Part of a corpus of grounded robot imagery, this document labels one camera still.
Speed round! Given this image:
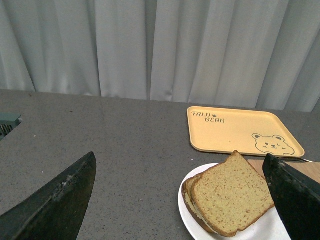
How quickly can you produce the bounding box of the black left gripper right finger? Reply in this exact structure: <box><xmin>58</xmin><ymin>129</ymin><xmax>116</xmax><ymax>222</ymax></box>
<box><xmin>262</xmin><ymin>153</ymin><xmax>320</xmax><ymax>240</ymax></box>

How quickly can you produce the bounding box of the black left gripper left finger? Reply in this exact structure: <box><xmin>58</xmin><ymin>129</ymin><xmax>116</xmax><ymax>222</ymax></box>
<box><xmin>0</xmin><ymin>152</ymin><xmax>97</xmax><ymax>240</ymax></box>

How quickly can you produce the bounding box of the white round plate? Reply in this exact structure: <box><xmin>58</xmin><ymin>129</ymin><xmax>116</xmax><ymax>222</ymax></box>
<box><xmin>177</xmin><ymin>162</ymin><xmax>292</xmax><ymax>240</ymax></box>

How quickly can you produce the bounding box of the bottom sandwich bread slice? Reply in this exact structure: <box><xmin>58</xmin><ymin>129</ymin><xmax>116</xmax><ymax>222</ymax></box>
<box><xmin>181</xmin><ymin>173</ymin><xmax>219</xmax><ymax>234</ymax></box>

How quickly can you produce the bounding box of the wooden cutting board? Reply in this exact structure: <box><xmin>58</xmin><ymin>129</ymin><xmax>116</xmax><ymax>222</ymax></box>
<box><xmin>248</xmin><ymin>159</ymin><xmax>320</xmax><ymax>183</ymax></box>

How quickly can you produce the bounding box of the green box at table edge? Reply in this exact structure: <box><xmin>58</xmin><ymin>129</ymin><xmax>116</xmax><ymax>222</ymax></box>
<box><xmin>0</xmin><ymin>112</ymin><xmax>21</xmax><ymax>140</ymax></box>

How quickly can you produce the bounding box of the yellow bear tray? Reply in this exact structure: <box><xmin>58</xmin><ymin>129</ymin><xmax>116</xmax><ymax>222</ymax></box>
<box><xmin>187</xmin><ymin>106</ymin><xmax>305</xmax><ymax>158</ymax></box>

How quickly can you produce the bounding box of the grey curtain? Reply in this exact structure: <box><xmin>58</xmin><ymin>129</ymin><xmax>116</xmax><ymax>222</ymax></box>
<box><xmin>0</xmin><ymin>0</ymin><xmax>320</xmax><ymax>112</ymax></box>

